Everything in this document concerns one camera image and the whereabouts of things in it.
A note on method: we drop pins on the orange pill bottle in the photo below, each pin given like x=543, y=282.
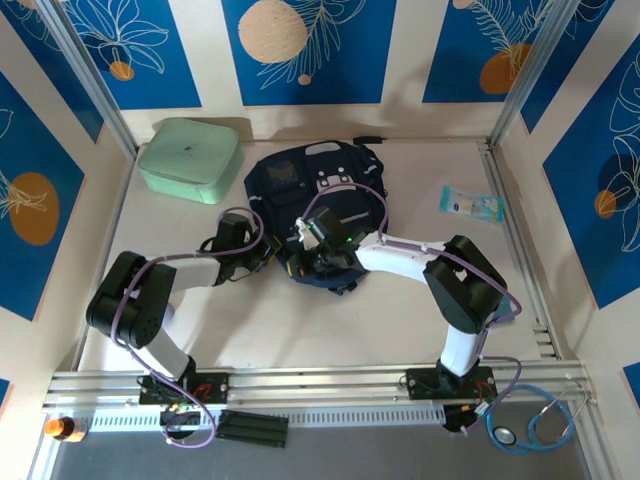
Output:
x=62, y=430

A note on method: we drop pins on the aluminium mounting rail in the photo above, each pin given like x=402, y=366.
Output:
x=325, y=385

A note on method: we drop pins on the mint green zip case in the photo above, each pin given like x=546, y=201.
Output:
x=185, y=155

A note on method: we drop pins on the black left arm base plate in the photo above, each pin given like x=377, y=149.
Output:
x=215, y=387

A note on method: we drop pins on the navy blue backpack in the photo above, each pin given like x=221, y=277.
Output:
x=280, y=200

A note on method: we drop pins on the small teal blue card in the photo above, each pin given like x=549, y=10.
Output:
x=507, y=310

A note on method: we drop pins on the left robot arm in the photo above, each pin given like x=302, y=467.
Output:
x=130, y=300

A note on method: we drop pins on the blue stethoscope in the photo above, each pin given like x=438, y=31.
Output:
x=505, y=435

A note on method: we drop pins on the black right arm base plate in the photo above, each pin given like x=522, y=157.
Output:
x=420, y=384

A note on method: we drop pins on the light blue tissue pack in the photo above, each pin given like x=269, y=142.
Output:
x=470, y=205

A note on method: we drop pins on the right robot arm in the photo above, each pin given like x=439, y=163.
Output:
x=465, y=285

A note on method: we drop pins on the black ribbed block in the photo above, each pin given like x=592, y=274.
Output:
x=255, y=429

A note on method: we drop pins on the blue poster with cream circle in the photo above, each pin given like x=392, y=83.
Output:
x=350, y=75

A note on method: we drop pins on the aluminium frame post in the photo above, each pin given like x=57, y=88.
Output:
x=531, y=75
x=92, y=80

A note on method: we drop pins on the blue poster with white flower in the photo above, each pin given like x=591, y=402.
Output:
x=575, y=225
x=150, y=85

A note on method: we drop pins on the narrow blue wall poster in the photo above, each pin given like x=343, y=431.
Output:
x=560, y=65
x=62, y=75

